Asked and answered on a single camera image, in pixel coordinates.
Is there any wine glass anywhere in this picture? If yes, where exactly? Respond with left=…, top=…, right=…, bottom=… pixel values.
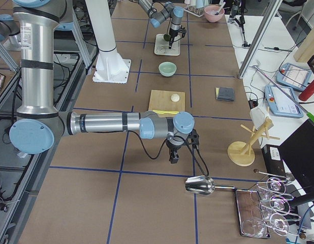
left=257, top=177, right=286, bottom=195
left=241, top=213, right=289, bottom=238
left=261, top=195, right=291, bottom=216

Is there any lemon slice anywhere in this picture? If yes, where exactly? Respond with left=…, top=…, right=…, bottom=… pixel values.
left=153, top=110, right=179, bottom=115

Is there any blue teach pendant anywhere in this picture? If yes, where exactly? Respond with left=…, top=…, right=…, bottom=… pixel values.
left=276, top=63, right=311, bottom=92
left=265, top=85, right=304, bottom=118

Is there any aluminium frame post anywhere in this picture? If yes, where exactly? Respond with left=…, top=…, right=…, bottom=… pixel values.
left=238, top=0, right=282, bottom=79

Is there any green avocado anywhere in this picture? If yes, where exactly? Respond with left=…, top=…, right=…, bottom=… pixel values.
left=163, top=34, right=171, bottom=42

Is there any yellow sponge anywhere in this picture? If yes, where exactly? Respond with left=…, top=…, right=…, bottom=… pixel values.
left=215, top=87, right=219, bottom=99

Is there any red bottle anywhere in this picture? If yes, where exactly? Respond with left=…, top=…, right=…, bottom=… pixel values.
left=298, top=80, right=314, bottom=101

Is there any wooden mug tree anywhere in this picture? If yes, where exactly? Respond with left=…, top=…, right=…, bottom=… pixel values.
left=227, top=116, right=280, bottom=167

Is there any metal scoop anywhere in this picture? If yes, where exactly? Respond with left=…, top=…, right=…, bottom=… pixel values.
left=185, top=175, right=235, bottom=195

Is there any white plastic tray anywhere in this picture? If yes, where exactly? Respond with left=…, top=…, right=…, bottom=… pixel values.
left=154, top=34, right=180, bottom=56

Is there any green ceramic bowl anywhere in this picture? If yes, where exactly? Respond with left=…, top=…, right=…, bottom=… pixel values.
left=159, top=62, right=177, bottom=77

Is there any black monitor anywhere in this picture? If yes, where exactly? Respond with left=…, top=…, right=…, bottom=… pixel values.
left=279, top=119, right=314, bottom=187

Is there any dark glass tray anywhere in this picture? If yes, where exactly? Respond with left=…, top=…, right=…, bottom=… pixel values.
left=234, top=189, right=271, bottom=239

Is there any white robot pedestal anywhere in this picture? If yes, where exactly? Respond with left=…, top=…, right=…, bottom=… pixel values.
left=86, top=0, right=131, bottom=83

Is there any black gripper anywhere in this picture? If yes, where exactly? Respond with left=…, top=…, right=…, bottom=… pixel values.
left=166, top=138, right=184, bottom=163
left=169, top=28, right=178, bottom=49

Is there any pink mixing bowl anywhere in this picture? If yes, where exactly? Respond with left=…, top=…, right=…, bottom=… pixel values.
left=204, top=5, right=225, bottom=23

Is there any white steamed bun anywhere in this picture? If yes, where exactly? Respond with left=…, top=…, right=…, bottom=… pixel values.
left=171, top=94, right=180, bottom=102

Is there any wooden cutting board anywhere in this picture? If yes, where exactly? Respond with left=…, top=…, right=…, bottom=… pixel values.
left=148, top=90, right=185, bottom=112

